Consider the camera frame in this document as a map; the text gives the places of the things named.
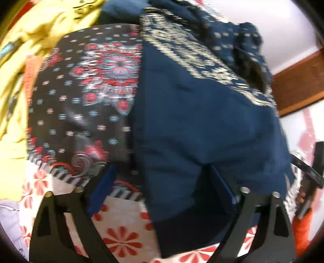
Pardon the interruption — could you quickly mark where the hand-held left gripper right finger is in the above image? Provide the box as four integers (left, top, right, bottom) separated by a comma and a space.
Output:
208, 164, 296, 263

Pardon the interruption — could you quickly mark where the blue cloth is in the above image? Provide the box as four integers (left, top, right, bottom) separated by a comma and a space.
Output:
100, 0, 152, 24

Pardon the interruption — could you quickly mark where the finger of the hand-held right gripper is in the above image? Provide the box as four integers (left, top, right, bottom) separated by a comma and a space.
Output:
291, 154, 323, 189

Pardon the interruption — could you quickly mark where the yellow cartoon blanket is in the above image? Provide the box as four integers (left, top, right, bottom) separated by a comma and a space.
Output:
0, 0, 108, 201

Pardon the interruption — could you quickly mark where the lavender cloth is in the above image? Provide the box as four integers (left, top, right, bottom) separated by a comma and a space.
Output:
0, 198, 29, 262

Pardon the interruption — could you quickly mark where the navy patterned hooded garment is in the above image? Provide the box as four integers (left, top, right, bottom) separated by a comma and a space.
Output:
130, 0, 303, 260

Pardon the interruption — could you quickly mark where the patchwork printed bed sheet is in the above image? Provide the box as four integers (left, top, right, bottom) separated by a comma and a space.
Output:
19, 23, 261, 263

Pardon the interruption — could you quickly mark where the white sliding wardrobe door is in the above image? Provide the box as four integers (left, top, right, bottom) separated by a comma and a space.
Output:
278, 100, 324, 243

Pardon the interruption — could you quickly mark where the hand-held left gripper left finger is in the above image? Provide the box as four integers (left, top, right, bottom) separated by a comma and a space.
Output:
28, 164, 118, 263

